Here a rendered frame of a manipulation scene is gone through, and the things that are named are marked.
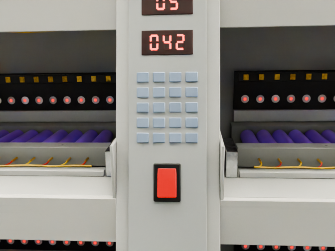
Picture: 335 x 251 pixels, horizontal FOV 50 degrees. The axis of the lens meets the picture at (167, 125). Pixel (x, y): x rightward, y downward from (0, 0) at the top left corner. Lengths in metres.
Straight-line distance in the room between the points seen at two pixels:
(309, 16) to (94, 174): 0.26
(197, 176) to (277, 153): 0.11
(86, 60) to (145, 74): 0.24
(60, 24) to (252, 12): 0.18
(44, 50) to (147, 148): 0.31
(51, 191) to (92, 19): 0.17
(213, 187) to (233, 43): 0.27
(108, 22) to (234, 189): 0.20
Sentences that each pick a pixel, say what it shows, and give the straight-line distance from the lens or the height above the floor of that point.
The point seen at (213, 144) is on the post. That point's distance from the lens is 0.32.
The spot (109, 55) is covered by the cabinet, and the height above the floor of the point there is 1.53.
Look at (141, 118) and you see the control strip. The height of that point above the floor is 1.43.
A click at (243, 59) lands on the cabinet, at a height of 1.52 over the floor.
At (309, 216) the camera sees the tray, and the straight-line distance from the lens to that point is 0.35.
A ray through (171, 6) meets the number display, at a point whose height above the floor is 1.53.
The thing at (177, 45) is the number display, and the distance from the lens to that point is 0.33.
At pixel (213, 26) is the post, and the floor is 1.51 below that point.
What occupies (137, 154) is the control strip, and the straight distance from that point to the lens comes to 0.32.
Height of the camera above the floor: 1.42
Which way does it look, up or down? 1 degrees up
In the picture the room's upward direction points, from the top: straight up
